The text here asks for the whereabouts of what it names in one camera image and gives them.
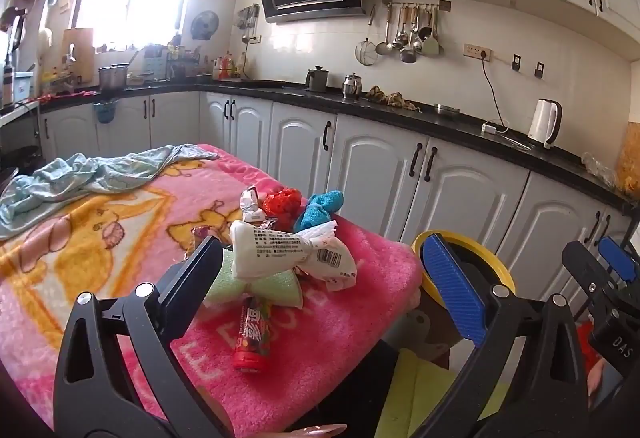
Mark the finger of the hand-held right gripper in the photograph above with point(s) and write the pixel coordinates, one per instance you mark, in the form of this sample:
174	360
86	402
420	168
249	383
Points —
622	260
595	278

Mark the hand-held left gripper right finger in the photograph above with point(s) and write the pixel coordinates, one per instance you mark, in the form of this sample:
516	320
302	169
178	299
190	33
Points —
450	283

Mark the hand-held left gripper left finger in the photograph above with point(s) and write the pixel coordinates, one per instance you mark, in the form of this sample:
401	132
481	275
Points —
197	278

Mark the yellow rimmed black bin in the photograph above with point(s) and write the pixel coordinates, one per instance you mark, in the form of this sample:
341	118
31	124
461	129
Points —
500	268

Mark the green sponge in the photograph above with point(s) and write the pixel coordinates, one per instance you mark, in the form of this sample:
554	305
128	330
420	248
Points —
270	293

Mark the white plastic wrapper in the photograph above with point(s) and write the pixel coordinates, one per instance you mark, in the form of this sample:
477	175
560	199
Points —
270	243

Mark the red snack tube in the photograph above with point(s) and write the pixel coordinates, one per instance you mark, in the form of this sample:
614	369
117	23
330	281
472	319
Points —
252	343

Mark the small white candy wrapper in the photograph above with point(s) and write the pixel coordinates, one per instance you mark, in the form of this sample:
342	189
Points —
252	205

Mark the brown snack wrapper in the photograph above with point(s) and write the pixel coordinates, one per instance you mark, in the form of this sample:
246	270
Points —
270	222

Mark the red mesh scrubber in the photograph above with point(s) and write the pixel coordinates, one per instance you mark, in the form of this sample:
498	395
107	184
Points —
280	208

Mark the blue sponge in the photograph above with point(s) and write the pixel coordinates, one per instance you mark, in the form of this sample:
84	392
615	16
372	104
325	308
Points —
315	213

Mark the person's right hand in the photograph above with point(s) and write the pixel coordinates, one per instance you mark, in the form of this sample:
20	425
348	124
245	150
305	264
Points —
597	385

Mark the person's left hand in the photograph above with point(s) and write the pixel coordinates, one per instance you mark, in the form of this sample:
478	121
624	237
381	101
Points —
320	432

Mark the red plastic bag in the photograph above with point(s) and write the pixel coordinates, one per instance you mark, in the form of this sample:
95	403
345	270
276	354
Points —
585	343

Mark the pink printed blanket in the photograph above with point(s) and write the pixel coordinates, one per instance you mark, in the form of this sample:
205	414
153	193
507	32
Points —
125	218

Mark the clear crumpled plastic bag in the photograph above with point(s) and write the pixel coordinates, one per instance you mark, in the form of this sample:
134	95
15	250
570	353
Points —
598	169

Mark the yellow-green clothing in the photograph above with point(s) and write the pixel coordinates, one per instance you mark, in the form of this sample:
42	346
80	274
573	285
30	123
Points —
430	393

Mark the white lower kitchen cabinets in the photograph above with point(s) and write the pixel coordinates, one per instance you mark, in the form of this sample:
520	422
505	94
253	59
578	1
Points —
370	168

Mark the black kitchen countertop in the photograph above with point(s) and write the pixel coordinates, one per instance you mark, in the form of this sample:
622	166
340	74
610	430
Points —
450	126

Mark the white electric kettle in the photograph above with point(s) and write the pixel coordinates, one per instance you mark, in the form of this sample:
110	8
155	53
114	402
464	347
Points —
542	123

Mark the white power adapter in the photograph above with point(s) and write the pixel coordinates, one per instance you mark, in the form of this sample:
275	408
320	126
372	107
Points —
493	128

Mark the light blue cloth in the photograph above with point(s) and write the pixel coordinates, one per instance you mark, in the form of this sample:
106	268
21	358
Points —
60	178

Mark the steel bowl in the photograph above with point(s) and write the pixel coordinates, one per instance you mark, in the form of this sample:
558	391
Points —
446	109

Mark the blue hanging basket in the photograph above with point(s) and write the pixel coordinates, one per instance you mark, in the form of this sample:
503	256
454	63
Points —
106	112

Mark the ginger roots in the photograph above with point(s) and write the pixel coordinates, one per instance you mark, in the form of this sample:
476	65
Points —
395	99

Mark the group of condiment bottles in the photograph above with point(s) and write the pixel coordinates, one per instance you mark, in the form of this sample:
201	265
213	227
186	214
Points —
229	67

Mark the steel cooking pot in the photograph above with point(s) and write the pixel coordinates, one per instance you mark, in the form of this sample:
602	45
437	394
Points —
114	78

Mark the steel teapot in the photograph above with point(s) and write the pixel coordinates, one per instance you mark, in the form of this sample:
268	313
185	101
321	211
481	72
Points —
351	87

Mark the black lidded pot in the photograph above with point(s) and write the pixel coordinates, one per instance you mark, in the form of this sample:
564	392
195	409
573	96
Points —
316	79

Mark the row of hanging kitchen utensils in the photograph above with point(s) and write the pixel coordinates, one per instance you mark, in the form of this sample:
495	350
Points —
410	33

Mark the wooden cutting board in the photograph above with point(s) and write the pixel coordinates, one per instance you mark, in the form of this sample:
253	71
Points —
82	43

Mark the small hanging ladle set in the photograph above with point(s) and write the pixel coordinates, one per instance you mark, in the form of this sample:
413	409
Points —
247	21

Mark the black wall hook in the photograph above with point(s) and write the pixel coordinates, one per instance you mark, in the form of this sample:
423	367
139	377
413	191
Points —
516	62
539	70

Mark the beige wall socket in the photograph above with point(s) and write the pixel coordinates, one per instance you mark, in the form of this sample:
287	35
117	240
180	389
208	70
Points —
477	52

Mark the small wall fan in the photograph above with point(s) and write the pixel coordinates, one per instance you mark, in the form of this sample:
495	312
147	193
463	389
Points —
204	25

